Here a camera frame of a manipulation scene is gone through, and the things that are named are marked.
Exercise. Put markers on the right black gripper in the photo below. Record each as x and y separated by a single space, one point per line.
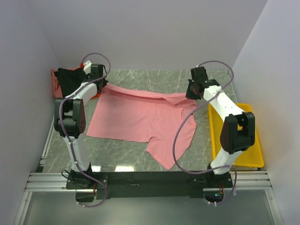
189 94

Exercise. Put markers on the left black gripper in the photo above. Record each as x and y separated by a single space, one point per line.
105 82

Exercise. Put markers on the pink t shirt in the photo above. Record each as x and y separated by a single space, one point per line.
145 117

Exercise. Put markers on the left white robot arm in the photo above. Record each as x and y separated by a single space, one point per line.
70 123

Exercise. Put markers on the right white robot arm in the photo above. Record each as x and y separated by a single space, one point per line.
222 103

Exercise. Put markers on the orange folded t shirt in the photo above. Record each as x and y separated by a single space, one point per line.
96 96

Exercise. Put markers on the black folded t shirt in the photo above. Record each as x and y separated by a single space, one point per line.
70 80

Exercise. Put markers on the salmon folded t shirt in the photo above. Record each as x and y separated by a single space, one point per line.
56 90

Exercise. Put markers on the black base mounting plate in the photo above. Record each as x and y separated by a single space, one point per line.
147 184

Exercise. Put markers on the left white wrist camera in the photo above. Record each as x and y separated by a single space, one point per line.
86 66

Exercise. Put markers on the aluminium frame rail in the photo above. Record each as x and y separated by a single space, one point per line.
54 182

